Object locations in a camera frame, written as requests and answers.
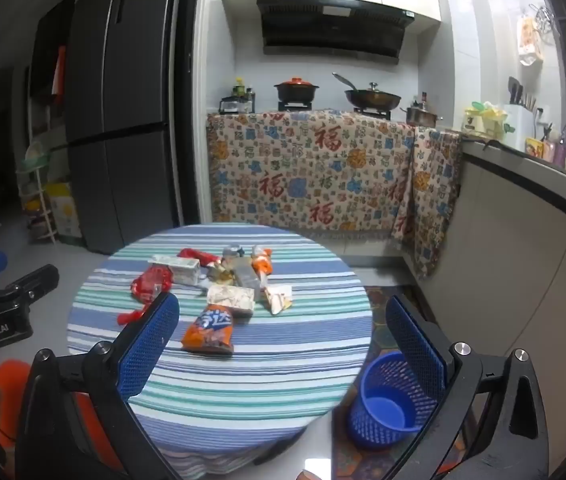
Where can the gas stove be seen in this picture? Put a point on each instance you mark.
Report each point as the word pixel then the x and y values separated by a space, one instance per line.
pixel 373 112

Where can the dark grey refrigerator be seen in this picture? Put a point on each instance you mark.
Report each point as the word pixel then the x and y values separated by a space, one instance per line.
pixel 123 110

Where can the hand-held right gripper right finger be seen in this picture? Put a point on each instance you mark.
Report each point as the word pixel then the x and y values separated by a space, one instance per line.
pixel 415 345

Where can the yellow white cardboard box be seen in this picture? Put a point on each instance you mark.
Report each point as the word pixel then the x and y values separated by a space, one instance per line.
pixel 65 210

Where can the long red packet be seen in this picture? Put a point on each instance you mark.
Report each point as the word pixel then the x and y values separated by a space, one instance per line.
pixel 130 316

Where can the black pot with red lid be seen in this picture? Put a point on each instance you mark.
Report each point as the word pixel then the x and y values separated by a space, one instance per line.
pixel 296 91

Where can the seasoning bottles rack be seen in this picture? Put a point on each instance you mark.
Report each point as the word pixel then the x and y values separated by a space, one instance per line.
pixel 237 102

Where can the blue plastic wastebasket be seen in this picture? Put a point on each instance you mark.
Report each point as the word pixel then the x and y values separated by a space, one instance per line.
pixel 388 400

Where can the narrow printed cloth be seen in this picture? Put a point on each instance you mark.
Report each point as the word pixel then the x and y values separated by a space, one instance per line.
pixel 433 200

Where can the hanging printed bag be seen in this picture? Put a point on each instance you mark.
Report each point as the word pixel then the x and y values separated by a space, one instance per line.
pixel 530 40

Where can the gold foil wrapper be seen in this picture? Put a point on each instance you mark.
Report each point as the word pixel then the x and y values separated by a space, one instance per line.
pixel 218 273

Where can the wok with glass lid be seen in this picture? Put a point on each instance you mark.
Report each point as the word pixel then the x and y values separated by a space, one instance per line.
pixel 373 96

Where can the white knife block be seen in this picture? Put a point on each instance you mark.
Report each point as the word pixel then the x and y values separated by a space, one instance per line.
pixel 520 120

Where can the torn white yellow packet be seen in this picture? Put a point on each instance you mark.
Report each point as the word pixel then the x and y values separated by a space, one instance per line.
pixel 278 300

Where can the clear plastic box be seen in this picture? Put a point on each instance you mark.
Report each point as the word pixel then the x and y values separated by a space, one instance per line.
pixel 178 267

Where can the small white carton box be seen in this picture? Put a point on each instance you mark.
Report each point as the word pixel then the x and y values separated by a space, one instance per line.
pixel 230 299

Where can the large printed cloth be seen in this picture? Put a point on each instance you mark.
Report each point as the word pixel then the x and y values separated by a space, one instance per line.
pixel 303 175

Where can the orange plastic stool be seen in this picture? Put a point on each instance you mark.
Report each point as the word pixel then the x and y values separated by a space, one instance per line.
pixel 13 375

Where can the red foil wrapper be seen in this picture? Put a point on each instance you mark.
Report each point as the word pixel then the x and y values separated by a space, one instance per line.
pixel 198 256

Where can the yellow green plastic containers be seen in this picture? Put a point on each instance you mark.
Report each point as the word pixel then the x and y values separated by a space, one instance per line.
pixel 488 120

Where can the colourful snack bag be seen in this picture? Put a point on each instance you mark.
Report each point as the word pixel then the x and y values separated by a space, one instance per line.
pixel 534 148

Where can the blue striped tablecloth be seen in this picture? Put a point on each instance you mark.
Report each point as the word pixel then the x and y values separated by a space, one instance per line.
pixel 263 375

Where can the black range hood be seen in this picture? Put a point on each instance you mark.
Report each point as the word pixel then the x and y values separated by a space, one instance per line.
pixel 333 30

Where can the orange white snack packet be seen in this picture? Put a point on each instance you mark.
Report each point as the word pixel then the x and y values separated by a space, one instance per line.
pixel 263 262

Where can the purple bottle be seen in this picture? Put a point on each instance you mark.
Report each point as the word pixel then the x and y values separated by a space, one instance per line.
pixel 560 152

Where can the grey kitchen cabinet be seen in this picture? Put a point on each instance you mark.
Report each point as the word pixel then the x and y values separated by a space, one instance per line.
pixel 513 260

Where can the dark shelf unit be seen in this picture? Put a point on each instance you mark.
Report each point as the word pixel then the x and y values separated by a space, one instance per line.
pixel 48 60

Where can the stainless steel pot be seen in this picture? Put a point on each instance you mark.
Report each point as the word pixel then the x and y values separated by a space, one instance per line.
pixel 420 116

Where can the white storage rack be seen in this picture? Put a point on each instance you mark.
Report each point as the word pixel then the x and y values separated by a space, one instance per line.
pixel 38 190

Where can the grey snack packet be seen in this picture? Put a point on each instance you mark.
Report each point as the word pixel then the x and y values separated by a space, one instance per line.
pixel 244 272

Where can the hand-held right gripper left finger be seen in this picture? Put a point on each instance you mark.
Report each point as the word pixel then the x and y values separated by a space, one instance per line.
pixel 148 345

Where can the red white snack packet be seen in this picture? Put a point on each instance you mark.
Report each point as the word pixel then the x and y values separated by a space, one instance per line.
pixel 150 284

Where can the small sauce bottle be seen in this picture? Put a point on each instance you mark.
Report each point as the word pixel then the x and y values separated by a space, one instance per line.
pixel 424 100

